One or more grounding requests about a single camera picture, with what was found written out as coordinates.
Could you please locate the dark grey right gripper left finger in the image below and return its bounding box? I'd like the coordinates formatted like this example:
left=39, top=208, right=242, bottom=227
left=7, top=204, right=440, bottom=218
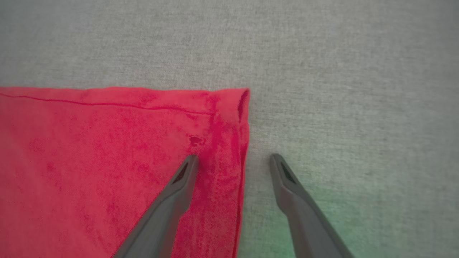
left=112, top=154, right=200, bottom=258

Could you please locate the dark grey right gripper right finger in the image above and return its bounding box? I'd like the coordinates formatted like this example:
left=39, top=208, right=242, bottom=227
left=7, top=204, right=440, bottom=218
left=269, top=153, right=356, bottom=258

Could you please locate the red shirt with white sleeves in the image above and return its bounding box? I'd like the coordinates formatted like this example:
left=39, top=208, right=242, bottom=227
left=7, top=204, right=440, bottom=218
left=0, top=86, right=251, bottom=258

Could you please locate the grey fabric sofa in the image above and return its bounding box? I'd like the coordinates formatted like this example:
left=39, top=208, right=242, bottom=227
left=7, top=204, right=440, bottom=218
left=0, top=0, right=459, bottom=258

